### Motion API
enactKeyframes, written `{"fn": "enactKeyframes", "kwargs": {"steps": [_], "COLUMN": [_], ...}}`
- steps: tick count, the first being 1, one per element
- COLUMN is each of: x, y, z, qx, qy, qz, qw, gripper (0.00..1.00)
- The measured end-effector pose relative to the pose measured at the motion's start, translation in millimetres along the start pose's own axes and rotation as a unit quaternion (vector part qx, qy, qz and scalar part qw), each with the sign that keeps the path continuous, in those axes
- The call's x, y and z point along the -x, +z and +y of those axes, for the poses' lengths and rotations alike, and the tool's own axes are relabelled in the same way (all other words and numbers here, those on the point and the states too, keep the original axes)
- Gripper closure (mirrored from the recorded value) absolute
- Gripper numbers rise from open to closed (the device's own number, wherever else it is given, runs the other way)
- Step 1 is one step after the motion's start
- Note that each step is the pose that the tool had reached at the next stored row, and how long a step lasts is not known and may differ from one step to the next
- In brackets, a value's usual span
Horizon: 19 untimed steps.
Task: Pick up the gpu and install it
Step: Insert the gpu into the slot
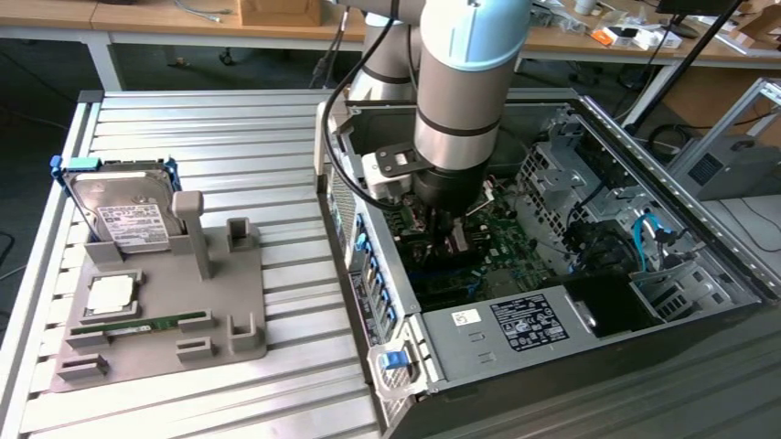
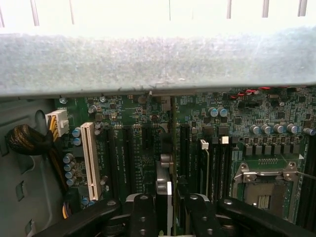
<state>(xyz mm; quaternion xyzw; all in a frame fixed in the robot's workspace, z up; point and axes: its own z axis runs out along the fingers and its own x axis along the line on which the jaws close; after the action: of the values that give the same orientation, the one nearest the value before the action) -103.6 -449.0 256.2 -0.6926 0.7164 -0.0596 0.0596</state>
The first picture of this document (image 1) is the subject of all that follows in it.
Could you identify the green motherboard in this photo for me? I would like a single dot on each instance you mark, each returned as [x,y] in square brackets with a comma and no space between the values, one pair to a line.
[513,247]

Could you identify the green graphics card black fan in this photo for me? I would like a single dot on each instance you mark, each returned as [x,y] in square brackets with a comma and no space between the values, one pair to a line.
[444,263]

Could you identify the metal socket cover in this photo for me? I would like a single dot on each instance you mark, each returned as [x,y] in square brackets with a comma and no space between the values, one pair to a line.
[484,201]

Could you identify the silver chipset heat sink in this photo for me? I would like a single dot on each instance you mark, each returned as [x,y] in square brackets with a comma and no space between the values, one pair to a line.
[505,282]

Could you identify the white cup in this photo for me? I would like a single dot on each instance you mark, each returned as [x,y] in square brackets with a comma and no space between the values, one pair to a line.
[586,5]

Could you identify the wooden desk white frame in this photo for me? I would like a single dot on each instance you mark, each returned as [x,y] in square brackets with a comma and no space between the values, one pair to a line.
[48,18]
[762,55]

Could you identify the silver CPU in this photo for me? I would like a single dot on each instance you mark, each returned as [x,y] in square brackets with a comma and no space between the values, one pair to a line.
[111,295]

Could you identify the orange white box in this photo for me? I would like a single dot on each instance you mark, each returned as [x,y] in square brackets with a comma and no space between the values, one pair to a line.
[610,35]

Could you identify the brown cardboard box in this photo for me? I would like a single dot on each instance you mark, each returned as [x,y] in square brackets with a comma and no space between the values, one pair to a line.
[274,11]
[762,23]

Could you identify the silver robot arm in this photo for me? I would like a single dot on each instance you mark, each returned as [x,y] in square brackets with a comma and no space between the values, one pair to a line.
[463,91]

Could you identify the black stand pole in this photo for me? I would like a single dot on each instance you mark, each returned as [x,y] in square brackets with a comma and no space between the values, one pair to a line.
[671,78]

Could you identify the grey plastic parts rack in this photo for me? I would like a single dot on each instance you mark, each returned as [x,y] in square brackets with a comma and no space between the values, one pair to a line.
[159,292]

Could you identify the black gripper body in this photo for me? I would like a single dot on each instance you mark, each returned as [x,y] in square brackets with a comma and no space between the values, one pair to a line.
[451,189]

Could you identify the CPU socket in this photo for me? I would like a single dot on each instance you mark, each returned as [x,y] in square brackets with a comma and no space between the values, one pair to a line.
[410,215]

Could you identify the green RAM stick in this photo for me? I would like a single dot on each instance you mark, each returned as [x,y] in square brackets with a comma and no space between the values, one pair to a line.
[143,325]

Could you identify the grey power supply unit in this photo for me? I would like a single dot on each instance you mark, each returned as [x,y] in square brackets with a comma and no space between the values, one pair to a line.
[525,324]

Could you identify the black RAM stick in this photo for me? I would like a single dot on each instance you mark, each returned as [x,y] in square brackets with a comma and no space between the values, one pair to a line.
[482,235]

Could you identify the open metal PC case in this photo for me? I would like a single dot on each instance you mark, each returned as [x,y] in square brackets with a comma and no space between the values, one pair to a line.
[549,375]

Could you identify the hard disk blue caddy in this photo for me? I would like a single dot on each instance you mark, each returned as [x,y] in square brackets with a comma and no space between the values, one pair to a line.
[121,206]

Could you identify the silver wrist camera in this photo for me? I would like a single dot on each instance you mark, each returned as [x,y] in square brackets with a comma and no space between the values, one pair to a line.
[384,176]

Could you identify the black monitor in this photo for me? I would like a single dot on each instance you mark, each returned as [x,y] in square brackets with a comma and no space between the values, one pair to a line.
[695,5]

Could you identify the aluminium profile frame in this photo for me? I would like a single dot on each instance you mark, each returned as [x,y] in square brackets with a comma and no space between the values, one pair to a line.
[762,87]

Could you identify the grey computer tower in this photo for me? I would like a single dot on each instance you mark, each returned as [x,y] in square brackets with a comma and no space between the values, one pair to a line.
[731,169]

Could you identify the blue case latch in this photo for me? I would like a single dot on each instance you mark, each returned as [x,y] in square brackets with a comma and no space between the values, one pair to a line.
[392,359]

